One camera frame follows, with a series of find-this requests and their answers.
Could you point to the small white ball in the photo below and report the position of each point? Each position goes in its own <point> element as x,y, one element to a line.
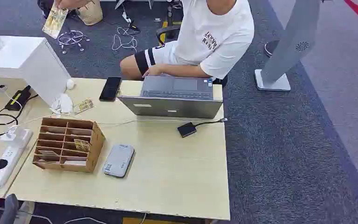
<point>70,84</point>

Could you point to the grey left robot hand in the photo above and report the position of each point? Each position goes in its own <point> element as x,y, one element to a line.
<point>9,210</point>

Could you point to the black usb hub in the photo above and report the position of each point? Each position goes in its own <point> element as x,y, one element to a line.
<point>186,130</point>

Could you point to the pale card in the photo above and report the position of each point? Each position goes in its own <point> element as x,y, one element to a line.
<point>74,162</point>

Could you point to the dark round floor object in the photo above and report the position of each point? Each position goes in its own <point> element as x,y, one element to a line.
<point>271,48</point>

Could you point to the grey flat device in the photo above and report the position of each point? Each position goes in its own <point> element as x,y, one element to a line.
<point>119,160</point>

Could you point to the white power strip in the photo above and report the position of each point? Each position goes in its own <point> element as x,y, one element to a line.
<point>3,171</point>

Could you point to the crumpled white wrapper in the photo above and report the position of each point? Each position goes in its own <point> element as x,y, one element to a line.
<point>62,104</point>

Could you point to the seated person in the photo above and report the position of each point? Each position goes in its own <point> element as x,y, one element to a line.
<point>216,37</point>

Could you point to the wooden card box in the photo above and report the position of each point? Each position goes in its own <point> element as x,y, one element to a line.
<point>94,148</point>

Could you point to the beige woven bag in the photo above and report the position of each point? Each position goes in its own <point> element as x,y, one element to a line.
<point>90,13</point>

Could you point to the black power adapter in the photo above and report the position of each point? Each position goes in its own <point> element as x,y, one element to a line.
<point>17,99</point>

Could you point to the black smartphone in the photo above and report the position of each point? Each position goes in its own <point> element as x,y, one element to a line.
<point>110,89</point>

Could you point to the black office chair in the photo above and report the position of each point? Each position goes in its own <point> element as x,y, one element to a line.
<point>166,30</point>

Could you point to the white cabinet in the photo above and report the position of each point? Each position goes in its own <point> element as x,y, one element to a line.
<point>18,58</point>

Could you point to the grey stand with white base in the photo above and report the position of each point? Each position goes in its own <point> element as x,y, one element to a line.
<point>287,46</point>

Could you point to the white charger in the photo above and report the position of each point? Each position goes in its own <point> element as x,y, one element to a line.
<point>12,133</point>

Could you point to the grey laptop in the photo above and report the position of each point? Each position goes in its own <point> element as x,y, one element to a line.
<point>172,106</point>

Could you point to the person's hand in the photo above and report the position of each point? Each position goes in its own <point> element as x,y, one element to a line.
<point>71,3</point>

